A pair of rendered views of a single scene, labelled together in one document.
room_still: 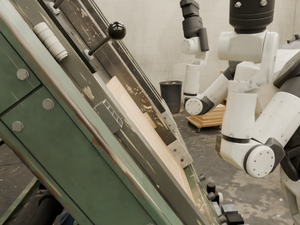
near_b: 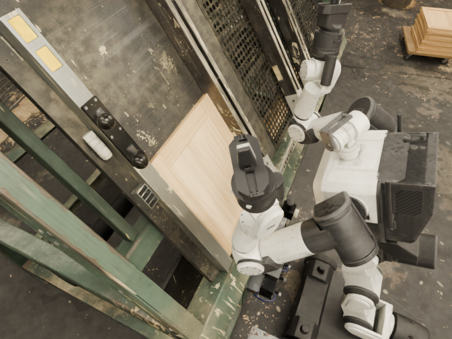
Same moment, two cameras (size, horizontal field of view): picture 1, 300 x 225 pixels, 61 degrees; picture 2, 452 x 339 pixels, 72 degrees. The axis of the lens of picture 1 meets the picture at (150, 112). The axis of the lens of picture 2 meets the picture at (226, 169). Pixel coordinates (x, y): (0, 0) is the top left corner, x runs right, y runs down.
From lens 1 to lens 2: 0.72 m
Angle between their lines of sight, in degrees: 43
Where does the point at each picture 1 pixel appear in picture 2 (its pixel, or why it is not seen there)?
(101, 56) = (194, 71)
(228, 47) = not seen: hidden behind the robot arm
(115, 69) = (208, 88)
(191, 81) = (303, 107)
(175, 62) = not seen: outside the picture
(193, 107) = (295, 134)
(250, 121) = (246, 246)
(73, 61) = (118, 155)
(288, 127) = (286, 257)
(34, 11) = (84, 118)
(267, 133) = (268, 252)
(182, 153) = not seen: hidden behind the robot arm
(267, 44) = (258, 222)
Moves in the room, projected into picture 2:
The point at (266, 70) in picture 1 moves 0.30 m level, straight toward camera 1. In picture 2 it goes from (255, 235) to (140, 325)
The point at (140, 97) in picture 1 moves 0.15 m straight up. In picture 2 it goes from (230, 120) to (231, 86)
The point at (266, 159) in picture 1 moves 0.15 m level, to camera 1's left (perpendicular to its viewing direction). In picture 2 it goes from (253, 270) to (206, 248)
